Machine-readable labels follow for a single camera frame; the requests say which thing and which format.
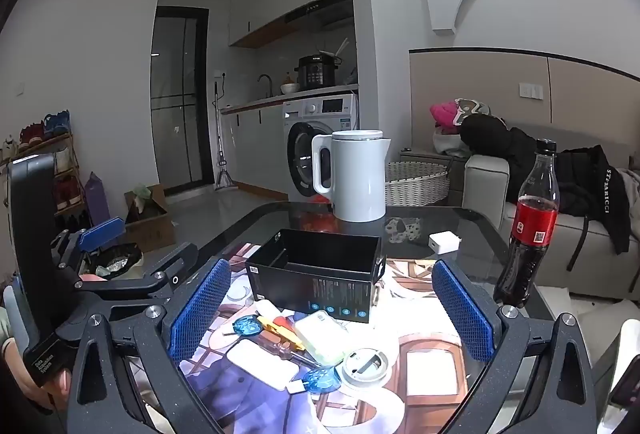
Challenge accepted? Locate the dark glass door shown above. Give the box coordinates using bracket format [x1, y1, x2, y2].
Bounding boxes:
[151, 6, 209, 197]

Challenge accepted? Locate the cola bottle red label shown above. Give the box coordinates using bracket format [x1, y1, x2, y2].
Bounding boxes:
[492, 139, 561, 307]

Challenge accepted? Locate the white box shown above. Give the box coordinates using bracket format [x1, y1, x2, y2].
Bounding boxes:
[225, 339, 306, 392]

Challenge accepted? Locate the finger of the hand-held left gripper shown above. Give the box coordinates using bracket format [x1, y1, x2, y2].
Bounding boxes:
[75, 216, 126, 255]
[75, 241, 201, 303]

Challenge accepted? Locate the black jacket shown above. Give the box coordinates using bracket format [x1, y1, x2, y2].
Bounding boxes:
[459, 115, 632, 255]

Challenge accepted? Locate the pink cloth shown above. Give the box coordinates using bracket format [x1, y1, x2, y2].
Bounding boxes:
[432, 101, 463, 135]

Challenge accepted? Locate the trash bin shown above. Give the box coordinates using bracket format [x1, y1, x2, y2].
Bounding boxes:
[95, 244, 143, 277]

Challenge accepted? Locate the range hood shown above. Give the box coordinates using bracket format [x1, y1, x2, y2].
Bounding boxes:
[285, 0, 353, 25]

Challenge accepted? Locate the white wicker basket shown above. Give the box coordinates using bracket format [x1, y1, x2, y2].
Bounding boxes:
[385, 161, 451, 207]

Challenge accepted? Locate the wooden shoe rack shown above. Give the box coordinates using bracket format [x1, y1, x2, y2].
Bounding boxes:
[0, 111, 83, 215]

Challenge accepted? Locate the printed table mat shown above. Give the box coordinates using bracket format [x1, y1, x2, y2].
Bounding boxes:
[180, 241, 501, 434]

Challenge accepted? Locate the white charger adapter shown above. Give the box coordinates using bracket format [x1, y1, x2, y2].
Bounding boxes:
[428, 232, 460, 255]

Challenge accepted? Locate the translucent plastic case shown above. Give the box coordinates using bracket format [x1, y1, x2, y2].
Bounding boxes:
[292, 311, 361, 365]

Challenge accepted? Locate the yellow plastic clip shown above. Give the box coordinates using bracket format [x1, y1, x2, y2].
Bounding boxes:
[260, 316, 291, 340]

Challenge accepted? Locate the white washing machine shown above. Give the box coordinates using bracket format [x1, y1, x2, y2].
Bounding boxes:
[282, 94, 360, 205]

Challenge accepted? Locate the black pressure cooker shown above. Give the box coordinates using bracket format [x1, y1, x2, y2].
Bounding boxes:
[295, 55, 342, 90]

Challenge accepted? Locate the light grey sofa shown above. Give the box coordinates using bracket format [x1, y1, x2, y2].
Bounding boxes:
[462, 154, 640, 302]

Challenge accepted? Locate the person's left forearm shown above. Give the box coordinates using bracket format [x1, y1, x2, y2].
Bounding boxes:
[0, 306, 21, 357]

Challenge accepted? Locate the brown cardboard box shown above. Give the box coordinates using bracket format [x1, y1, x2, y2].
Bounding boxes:
[124, 184, 177, 249]

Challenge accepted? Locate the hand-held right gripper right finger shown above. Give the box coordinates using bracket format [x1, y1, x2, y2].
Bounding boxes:
[431, 260, 601, 434]

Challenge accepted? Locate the purple bag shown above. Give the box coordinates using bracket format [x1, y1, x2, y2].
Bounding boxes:
[85, 172, 111, 227]

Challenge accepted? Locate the white cup lid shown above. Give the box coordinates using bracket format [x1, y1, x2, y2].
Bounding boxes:
[340, 346, 398, 390]

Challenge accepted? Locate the white electric kettle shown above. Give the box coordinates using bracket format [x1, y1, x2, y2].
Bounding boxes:
[311, 130, 392, 222]

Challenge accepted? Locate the black cardboard box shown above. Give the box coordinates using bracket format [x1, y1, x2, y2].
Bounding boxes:
[245, 229, 385, 323]

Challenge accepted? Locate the mop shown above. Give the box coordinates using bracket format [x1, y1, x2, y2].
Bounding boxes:
[214, 82, 240, 191]

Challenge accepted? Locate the blue round tape dispenser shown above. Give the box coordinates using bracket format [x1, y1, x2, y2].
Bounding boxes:
[302, 366, 343, 395]
[232, 314, 263, 339]

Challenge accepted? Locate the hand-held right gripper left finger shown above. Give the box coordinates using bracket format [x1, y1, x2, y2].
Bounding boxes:
[67, 258, 232, 434]

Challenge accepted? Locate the person's left hand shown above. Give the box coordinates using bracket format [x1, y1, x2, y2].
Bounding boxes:
[12, 354, 72, 415]

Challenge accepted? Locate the white glue tube red cap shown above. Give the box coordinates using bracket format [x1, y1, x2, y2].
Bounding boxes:
[255, 301, 307, 356]

